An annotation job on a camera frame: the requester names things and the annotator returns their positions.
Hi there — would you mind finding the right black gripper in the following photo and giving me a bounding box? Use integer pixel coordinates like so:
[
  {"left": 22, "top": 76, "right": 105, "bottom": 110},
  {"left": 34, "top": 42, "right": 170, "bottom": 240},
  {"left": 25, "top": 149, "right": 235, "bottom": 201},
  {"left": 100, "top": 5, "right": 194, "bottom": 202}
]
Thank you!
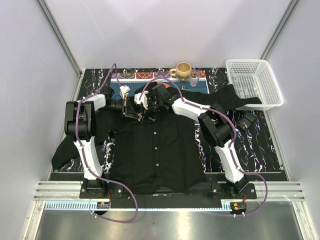
[{"left": 140, "top": 99, "right": 164, "bottom": 123}]

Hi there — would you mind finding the small black box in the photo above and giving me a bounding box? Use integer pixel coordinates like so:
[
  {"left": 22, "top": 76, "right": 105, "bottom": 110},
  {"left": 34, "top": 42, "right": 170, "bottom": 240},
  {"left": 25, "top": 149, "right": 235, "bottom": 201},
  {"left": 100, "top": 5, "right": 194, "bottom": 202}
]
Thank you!
[{"left": 236, "top": 111, "right": 257, "bottom": 131}]

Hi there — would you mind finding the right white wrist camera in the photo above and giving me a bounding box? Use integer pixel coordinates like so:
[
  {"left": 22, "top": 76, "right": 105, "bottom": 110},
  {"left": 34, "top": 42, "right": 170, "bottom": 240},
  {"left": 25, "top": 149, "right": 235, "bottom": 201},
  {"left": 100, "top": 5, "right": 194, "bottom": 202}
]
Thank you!
[{"left": 134, "top": 92, "right": 148, "bottom": 108}]

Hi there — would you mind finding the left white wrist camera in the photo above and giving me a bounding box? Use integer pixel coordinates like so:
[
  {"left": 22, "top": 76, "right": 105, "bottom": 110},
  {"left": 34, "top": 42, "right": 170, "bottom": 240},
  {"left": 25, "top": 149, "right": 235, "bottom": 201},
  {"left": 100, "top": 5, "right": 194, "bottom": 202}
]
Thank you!
[{"left": 119, "top": 85, "right": 131, "bottom": 100}]

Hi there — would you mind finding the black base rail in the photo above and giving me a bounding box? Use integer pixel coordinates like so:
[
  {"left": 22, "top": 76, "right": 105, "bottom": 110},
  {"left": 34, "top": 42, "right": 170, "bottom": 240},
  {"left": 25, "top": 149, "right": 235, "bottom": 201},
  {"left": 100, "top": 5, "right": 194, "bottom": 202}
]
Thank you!
[{"left": 79, "top": 178, "right": 257, "bottom": 211}]

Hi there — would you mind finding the white plastic basket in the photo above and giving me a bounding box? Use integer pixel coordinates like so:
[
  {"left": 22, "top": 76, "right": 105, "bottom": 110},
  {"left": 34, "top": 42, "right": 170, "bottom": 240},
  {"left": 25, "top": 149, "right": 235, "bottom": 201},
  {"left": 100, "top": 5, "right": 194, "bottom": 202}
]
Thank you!
[{"left": 225, "top": 58, "right": 284, "bottom": 111}]

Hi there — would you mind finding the black button shirt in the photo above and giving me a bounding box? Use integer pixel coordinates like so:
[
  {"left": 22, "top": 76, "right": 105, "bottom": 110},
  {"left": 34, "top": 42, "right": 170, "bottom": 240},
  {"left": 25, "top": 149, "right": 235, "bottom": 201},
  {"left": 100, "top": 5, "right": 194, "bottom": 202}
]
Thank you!
[{"left": 50, "top": 81, "right": 263, "bottom": 196}]

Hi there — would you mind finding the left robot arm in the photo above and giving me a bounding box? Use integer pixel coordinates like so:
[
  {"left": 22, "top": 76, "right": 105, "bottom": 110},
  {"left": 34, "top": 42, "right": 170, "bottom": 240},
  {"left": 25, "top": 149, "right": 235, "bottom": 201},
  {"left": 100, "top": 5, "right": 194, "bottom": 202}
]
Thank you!
[{"left": 64, "top": 85, "right": 138, "bottom": 199}]

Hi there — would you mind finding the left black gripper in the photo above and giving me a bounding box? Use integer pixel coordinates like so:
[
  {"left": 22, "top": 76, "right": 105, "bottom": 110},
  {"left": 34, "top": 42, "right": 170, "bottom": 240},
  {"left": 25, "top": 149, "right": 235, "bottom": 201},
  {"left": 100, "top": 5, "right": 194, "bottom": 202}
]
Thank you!
[{"left": 99, "top": 97, "right": 140, "bottom": 119}]

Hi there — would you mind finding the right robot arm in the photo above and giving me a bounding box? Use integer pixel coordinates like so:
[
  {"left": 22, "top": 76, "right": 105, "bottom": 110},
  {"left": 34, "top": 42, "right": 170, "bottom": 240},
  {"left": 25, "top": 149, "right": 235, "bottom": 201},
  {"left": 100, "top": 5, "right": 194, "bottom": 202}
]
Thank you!
[{"left": 134, "top": 84, "right": 249, "bottom": 199}]

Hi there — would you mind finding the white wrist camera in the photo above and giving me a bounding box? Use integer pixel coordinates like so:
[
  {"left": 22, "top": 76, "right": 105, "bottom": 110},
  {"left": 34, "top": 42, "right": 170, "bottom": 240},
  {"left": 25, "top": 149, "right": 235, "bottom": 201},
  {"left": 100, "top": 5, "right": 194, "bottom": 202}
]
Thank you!
[
  {"left": 134, "top": 92, "right": 148, "bottom": 108},
  {"left": 119, "top": 85, "right": 131, "bottom": 100}
]

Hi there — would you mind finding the tan ceramic mug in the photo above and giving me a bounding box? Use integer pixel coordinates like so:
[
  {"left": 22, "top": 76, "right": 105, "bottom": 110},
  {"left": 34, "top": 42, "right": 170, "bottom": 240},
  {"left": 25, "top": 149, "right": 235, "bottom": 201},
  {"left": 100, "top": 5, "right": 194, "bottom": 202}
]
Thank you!
[{"left": 168, "top": 62, "right": 192, "bottom": 81}]

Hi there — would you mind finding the clear drinking glass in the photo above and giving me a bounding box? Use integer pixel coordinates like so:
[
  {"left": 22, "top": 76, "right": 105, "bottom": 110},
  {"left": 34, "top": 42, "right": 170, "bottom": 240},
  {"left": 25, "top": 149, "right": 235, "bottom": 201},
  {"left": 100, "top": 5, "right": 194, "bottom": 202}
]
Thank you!
[{"left": 189, "top": 71, "right": 201, "bottom": 87}]

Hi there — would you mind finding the blue patterned placemat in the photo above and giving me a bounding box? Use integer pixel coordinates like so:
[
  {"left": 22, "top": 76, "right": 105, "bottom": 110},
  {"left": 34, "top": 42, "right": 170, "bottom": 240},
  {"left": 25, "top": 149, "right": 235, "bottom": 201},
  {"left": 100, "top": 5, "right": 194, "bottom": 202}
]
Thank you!
[{"left": 118, "top": 68, "right": 210, "bottom": 96}]

